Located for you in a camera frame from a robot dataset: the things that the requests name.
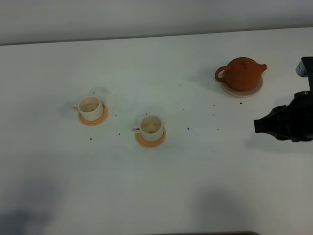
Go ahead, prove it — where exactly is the left orange saucer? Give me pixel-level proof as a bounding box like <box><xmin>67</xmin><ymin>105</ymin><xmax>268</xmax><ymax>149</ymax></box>
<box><xmin>78</xmin><ymin>103</ymin><xmax>109</xmax><ymax>126</ymax></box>

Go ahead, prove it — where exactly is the beige round teapot coaster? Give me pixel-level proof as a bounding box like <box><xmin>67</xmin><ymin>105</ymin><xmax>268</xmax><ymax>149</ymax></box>
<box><xmin>221</xmin><ymin>77</ymin><xmax>263</xmax><ymax>98</ymax></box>

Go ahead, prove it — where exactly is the left white teacup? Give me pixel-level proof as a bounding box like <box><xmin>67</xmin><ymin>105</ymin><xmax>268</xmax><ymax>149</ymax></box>
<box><xmin>73</xmin><ymin>96</ymin><xmax>104</xmax><ymax>121</ymax></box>

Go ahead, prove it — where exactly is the right white teacup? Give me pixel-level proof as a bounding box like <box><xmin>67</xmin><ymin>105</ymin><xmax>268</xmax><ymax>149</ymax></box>
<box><xmin>132</xmin><ymin>116</ymin><xmax>164</xmax><ymax>142</ymax></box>

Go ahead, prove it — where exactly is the brown clay teapot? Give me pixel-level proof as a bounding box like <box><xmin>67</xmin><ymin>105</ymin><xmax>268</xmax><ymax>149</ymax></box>
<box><xmin>215</xmin><ymin>57</ymin><xmax>267</xmax><ymax>92</ymax></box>

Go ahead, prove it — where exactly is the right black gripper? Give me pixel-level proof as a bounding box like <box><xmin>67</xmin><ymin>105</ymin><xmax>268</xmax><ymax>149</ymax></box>
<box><xmin>254</xmin><ymin>56</ymin><xmax>313</xmax><ymax>142</ymax></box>

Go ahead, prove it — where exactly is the right orange saucer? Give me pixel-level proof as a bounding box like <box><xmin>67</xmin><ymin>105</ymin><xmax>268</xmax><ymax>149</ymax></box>
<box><xmin>135</xmin><ymin>129</ymin><xmax>166</xmax><ymax>148</ymax></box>

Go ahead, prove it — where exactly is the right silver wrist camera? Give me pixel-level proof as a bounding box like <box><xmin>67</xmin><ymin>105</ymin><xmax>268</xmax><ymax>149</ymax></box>
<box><xmin>295</xmin><ymin>61</ymin><xmax>308</xmax><ymax>77</ymax></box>

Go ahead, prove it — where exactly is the orange saucer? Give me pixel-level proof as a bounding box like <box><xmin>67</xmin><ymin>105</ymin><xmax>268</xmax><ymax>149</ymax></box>
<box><xmin>78</xmin><ymin>103</ymin><xmax>109</xmax><ymax>126</ymax></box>
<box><xmin>135</xmin><ymin>129</ymin><xmax>166</xmax><ymax>148</ymax></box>

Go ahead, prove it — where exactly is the white teacup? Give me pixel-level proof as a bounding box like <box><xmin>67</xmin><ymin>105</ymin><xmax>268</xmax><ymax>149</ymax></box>
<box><xmin>132</xmin><ymin>116</ymin><xmax>164</xmax><ymax>142</ymax></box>
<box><xmin>73</xmin><ymin>96</ymin><xmax>104</xmax><ymax>121</ymax></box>

